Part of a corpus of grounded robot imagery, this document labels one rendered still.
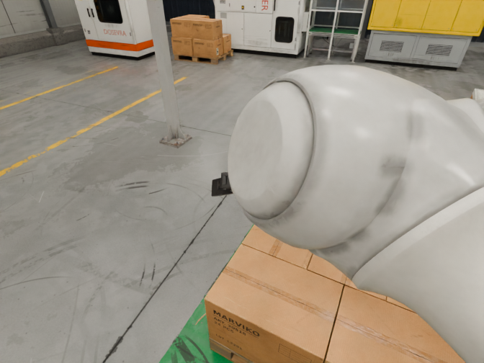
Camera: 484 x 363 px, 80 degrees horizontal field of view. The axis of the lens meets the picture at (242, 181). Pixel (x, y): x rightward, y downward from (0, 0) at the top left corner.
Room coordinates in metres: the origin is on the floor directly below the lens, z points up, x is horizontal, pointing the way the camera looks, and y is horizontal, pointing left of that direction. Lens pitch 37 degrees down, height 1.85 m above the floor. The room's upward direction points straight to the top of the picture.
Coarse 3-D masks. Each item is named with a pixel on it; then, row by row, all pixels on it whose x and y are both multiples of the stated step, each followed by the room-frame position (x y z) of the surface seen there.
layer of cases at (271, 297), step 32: (256, 256) 1.05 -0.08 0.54; (288, 256) 1.05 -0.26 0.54; (224, 288) 0.85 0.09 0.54; (256, 288) 0.85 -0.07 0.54; (288, 288) 0.85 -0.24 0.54; (320, 288) 0.85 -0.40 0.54; (352, 288) 0.85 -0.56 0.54; (224, 320) 0.74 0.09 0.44; (256, 320) 0.68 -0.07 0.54; (288, 320) 0.68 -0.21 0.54; (320, 320) 0.68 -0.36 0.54; (352, 320) 0.68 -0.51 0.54; (384, 320) 0.68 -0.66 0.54; (416, 320) 0.68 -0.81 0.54; (256, 352) 0.65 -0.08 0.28; (288, 352) 0.58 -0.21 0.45; (320, 352) 0.54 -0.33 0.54; (352, 352) 0.54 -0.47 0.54; (384, 352) 0.54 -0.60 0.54; (416, 352) 0.54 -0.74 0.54; (448, 352) 0.54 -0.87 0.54
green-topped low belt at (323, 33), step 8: (312, 32) 7.90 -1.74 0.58; (320, 32) 7.83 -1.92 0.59; (328, 32) 7.75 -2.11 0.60; (336, 32) 7.71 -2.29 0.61; (344, 32) 7.63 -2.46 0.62; (352, 32) 7.56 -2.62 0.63; (360, 32) 7.68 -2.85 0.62; (312, 40) 8.32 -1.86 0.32; (312, 48) 8.32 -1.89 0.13; (320, 48) 8.24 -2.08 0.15; (352, 56) 7.52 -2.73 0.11
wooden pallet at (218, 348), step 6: (210, 342) 0.79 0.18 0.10; (216, 342) 0.77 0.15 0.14; (210, 348) 0.79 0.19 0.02; (216, 348) 0.77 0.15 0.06; (222, 348) 0.75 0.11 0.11; (228, 348) 0.73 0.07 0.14; (222, 354) 0.75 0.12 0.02; (228, 354) 0.73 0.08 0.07; (234, 354) 0.75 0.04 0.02; (240, 354) 0.70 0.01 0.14; (234, 360) 0.72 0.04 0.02; (240, 360) 0.72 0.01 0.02; (246, 360) 0.68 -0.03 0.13
